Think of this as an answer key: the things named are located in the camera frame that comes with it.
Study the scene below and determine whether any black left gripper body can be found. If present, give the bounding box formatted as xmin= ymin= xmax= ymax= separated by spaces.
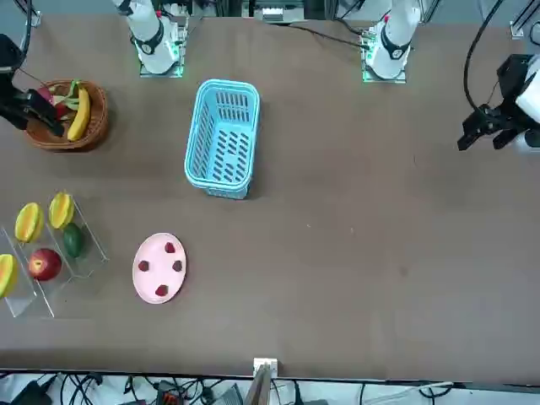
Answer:
xmin=484 ymin=97 xmax=527 ymax=127

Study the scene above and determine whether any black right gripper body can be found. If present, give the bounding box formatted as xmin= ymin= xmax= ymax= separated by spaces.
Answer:
xmin=0 ymin=72 xmax=31 ymax=120

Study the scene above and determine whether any yellow star fruit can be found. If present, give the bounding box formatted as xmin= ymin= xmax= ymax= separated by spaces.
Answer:
xmin=48 ymin=192 xmax=76 ymax=231
xmin=0 ymin=253 xmax=20 ymax=300
xmin=14 ymin=202 xmax=46 ymax=244

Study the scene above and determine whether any brown wicker basket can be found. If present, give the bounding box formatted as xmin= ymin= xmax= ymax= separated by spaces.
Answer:
xmin=23 ymin=79 xmax=110 ymax=152

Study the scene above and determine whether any blue plastic basket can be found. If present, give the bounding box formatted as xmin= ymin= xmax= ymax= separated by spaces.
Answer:
xmin=183 ymin=78 xmax=261 ymax=200

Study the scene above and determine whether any clear acrylic display stand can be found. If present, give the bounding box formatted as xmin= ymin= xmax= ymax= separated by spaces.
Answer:
xmin=0 ymin=189 xmax=111 ymax=320

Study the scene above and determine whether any pink dragon fruit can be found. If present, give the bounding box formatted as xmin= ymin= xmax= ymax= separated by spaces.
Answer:
xmin=35 ymin=79 xmax=82 ymax=124

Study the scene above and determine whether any yellow banana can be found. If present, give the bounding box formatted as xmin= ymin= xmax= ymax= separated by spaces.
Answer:
xmin=67 ymin=86 xmax=92 ymax=143

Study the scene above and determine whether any green avocado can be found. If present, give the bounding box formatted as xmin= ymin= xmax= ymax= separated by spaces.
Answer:
xmin=62 ymin=222 xmax=84 ymax=258

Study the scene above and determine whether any red apple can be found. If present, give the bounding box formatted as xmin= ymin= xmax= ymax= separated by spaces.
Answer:
xmin=27 ymin=247 xmax=63 ymax=283

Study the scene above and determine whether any pink plate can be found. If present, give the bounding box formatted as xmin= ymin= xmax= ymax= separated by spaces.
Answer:
xmin=132 ymin=232 xmax=189 ymax=305

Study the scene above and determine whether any black power adapter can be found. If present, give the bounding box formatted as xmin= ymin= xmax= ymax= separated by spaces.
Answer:
xmin=10 ymin=379 xmax=54 ymax=405

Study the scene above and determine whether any black orange device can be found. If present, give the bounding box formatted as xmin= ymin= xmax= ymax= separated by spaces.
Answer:
xmin=155 ymin=381 xmax=186 ymax=405

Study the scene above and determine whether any grey pedal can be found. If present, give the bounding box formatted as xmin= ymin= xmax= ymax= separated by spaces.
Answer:
xmin=219 ymin=383 xmax=245 ymax=405

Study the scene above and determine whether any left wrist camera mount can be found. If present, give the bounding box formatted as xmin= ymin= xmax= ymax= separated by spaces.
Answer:
xmin=496 ymin=53 xmax=535 ymax=100

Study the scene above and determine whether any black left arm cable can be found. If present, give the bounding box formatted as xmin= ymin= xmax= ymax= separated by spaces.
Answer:
xmin=462 ymin=0 xmax=508 ymax=113

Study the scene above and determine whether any black table cable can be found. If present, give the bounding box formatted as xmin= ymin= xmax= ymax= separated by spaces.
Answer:
xmin=269 ymin=19 xmax=370 ymax=48

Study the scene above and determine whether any metal camera support post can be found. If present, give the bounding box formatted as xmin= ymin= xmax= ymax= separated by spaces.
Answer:
xmin=244 ymin=357 xmax=280 ymax=405

